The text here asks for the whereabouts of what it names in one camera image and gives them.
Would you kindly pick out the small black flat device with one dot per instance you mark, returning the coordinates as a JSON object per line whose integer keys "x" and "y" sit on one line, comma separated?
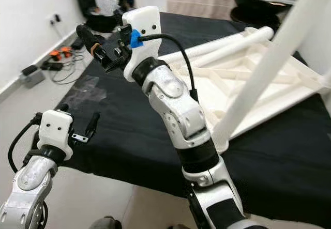
{"x": 29, "y": 70}

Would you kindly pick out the black power strip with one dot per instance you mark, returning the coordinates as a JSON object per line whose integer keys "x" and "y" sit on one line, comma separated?
{"x": 53, "y": 65}

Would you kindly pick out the wall socket with black plug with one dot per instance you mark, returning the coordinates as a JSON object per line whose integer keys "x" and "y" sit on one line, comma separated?
{"x": 54, "y": 18}

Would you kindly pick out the clear plastic bag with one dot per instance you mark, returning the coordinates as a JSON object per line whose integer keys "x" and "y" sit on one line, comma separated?
{"x": 106, "y": 4}

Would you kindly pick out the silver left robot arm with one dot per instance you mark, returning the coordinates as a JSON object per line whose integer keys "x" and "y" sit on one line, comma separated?
{"x": 31, "y": 187}

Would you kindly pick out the black round basin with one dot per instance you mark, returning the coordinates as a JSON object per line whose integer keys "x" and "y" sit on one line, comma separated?
{"x": 258, "y": 6}

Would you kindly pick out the white plastic table top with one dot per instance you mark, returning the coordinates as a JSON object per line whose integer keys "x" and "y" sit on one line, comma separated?
{"x": 238, "y": 81}

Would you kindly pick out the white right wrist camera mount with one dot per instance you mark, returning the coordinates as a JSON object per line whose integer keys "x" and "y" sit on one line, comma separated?
{"x": 142, "y": 27}

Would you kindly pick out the black power adapter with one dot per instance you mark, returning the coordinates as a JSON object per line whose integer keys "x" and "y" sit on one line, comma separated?
{"x": 76, "y": 44}

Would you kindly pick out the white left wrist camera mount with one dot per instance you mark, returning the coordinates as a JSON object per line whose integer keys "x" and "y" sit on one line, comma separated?
{"x": 57, "y": 131}

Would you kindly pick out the orange black battery pack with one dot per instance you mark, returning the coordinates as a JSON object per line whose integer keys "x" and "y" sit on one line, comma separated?
{"x": 65, "y": 51}
{"x": 54, "y": 55}

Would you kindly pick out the grey flat box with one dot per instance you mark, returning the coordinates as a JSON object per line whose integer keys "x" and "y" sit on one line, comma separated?
{"x": 33, "y": 79}

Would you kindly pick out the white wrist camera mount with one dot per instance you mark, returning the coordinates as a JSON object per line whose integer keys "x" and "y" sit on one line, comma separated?
{"x": 142, "y": 27}
{"x": 57, "y": 131}

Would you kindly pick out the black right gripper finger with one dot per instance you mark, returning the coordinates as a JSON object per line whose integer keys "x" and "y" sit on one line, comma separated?
{"x": 90, "y": 40}
{"x": 119, "y": 21}

